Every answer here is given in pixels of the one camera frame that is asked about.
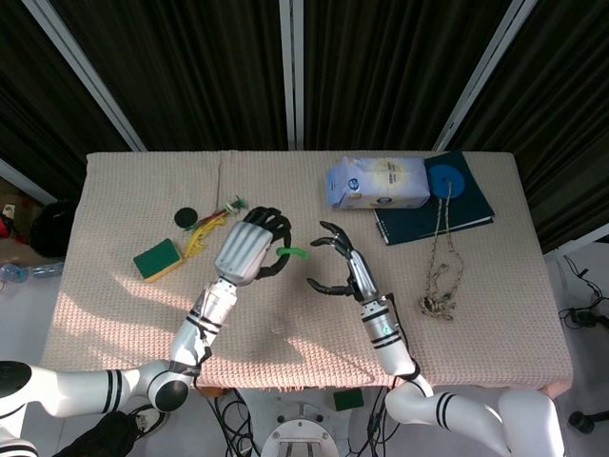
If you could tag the small green cylinder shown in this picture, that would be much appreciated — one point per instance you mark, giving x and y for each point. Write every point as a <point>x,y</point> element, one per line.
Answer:
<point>295,251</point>

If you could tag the blue white tissue pack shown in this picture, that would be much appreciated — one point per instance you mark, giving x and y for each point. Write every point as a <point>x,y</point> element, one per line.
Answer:
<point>380,183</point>

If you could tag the white frame post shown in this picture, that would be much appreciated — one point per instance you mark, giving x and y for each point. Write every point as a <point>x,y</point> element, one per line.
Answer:
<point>291,71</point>
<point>85,66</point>
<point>480,76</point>

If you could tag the green and yellow sponge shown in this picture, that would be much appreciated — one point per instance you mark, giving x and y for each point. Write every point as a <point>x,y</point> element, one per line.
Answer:
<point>154,262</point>

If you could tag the brown cardboard box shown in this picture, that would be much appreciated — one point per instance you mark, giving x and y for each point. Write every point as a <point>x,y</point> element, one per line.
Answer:
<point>14,250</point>

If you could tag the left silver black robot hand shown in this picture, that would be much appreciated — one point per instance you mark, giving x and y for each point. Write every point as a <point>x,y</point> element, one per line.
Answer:
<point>240,250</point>

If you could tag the black round disc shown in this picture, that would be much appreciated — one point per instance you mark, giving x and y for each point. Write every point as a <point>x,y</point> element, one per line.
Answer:
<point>185,217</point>

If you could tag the clear plastic bottle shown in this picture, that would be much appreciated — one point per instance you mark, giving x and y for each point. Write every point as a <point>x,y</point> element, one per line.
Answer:
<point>43,270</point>

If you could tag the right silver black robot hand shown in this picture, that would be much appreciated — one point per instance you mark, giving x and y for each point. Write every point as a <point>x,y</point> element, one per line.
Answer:
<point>361,273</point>

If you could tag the black pleated curtain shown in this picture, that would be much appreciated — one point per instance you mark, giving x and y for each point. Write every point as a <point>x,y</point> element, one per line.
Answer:
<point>200,71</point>

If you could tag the beige waffle-weave tablecloth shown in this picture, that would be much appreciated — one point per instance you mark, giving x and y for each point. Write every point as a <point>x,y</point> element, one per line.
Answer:
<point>309,343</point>

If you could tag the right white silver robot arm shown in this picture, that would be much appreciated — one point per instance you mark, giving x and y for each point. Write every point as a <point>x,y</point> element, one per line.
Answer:
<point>395,347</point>

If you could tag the black bag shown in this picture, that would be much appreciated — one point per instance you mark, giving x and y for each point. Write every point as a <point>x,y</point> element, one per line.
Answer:
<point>52,231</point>

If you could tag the blue round disc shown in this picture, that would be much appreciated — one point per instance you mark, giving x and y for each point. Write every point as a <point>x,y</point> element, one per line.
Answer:
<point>438,181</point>

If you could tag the dark blue spiral notebook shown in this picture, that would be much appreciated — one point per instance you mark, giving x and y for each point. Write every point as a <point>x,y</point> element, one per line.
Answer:
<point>414,224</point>

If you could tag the small green sponge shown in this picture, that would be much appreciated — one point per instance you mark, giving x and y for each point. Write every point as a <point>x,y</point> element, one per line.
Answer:
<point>348,401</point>

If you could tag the green white plastic peg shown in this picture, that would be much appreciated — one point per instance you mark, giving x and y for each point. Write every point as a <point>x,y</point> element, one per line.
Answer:
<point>236,204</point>

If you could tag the black stand foot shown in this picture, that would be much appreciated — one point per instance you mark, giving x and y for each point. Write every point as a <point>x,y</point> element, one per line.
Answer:
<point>583,421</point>

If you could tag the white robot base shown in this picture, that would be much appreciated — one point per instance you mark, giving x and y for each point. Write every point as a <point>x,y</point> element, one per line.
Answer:
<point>304,428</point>

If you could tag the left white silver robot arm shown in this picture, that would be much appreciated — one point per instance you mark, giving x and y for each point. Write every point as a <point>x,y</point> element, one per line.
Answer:
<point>71,385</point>

